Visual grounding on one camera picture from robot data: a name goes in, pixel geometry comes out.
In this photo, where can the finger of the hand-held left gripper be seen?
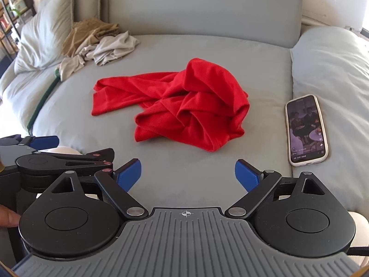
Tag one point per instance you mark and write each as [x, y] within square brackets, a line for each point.
[72, 159]
[43, 142]

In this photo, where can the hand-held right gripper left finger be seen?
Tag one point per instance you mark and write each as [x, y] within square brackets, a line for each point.
[131, 174]

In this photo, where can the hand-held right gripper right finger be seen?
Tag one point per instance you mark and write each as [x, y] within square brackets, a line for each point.
[245, 176]

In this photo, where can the red shirt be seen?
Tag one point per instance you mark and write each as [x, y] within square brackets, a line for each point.
[201, 98]

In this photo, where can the person's left hand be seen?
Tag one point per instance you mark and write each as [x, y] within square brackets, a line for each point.
[8, 216]

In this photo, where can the smartphone in white case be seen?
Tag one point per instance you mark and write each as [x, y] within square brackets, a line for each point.
[307, 129]

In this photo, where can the large light grey pillow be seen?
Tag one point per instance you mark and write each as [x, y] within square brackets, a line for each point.
[43, 34]

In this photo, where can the tan crumpled garment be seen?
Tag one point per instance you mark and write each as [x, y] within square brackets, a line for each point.
[86, 34]

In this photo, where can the beige crumpled garment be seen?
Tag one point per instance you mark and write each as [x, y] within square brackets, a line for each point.
[115, 49]

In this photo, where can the dark bookshelf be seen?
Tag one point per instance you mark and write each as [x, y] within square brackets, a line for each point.
[8, 20]

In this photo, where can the light grey armrest cushion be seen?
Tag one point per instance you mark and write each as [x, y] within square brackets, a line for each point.
[340, 72]

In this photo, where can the grey sofa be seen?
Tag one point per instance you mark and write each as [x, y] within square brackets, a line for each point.
[173, 20]

